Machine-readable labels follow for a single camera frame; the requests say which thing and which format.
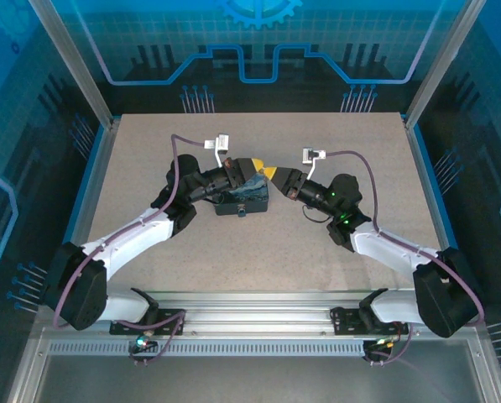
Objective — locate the grey metal front tray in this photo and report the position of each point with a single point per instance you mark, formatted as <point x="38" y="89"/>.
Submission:
<point x="254" y="380"/>

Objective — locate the blue starry night tin box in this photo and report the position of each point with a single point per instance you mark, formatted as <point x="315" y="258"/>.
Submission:
<point x="256" y="193"/>

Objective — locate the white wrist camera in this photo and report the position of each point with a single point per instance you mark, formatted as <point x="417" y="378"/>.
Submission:
<point x="220" y="143"/>
<point x="313" y="154"/>

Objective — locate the aluminium side rail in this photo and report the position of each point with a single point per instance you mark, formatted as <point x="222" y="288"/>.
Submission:
<point x="430" y="201"/>
<point x="88" y="201"/>

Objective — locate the aluminium mounting rail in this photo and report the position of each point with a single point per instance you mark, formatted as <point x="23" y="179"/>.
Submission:
<point x="254" y="312"/>

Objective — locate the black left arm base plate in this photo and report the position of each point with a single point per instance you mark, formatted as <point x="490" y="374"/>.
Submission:
<point x="168" y="325"/>

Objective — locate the aluminium frame post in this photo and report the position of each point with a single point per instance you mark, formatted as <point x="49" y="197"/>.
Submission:
<point x="443" y="63"/>
<point x="74" y="63"/>

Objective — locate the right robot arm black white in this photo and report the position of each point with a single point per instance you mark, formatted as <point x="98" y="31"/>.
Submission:
<point x="401" y="252"/>

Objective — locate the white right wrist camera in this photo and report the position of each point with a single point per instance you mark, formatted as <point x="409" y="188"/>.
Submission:
<point x="313" y="154"/>

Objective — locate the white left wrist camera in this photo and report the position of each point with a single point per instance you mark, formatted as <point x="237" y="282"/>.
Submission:
<point x="220" y="143"/>

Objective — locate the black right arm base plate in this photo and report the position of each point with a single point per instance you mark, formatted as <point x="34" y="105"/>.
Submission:
<point x="346" y="323"/>

